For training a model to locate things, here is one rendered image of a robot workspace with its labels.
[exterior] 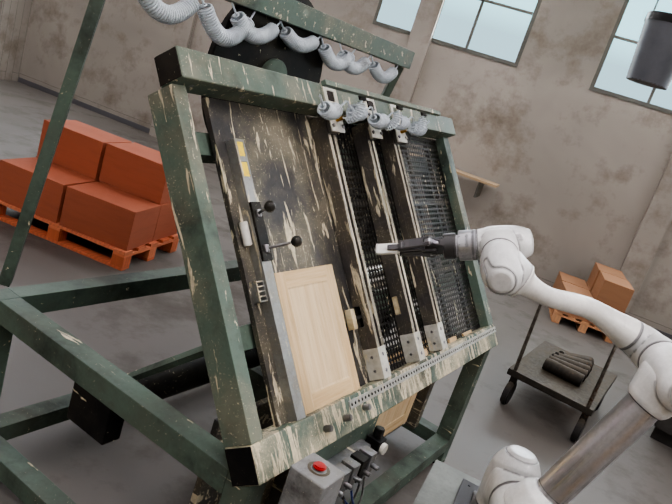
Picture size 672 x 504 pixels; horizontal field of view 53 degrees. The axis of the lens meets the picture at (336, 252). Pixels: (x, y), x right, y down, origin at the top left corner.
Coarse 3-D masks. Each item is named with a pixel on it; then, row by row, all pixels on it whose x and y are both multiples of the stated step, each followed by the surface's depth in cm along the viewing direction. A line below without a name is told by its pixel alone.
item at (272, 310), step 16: (240, 160) 223; (240, 176) 223; (240, 192) 223; (240, 208) 223; (256, 240) 221; (256, 256) 221; (256, 272) 222; (272, 272) 224; (272, 288) 222; (272, 304) 220; (272, 320) 220; (272, 336) 220; (272, 352) 221; (288, 352) 221; (288, 368) 220; (288, 384) 218; (288, 400) 219; (288, 416) 219; (304, 416) 221
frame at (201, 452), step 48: (48, 288) 278; (96, 288) 294; (144, 288) 320; (0, 336) 263; (48, 336) 242; (0, 384) 272; (96, 384) 230; (144, 384) 247; (192, 384) 268; (432, 384) 382; (0, 432) 282; (96, 432) 232; (144, 432) 219; (192, 432) 213; (432, 432) 397; (0, 480) 264; (48, 480) 261; (384, 480) 333
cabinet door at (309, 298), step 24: (288, 288) 233; (312, 288) 246; (336, 288) 259; (288, 312) 230; (312, 312) 242; (336, 312) 255; (288, 336) 227; (312, 336) 239; (336, 336) 252; (312, 360) 236; (336, 360) 248; (312, 384) 233; (336, 384) 244; (312, 408) 229
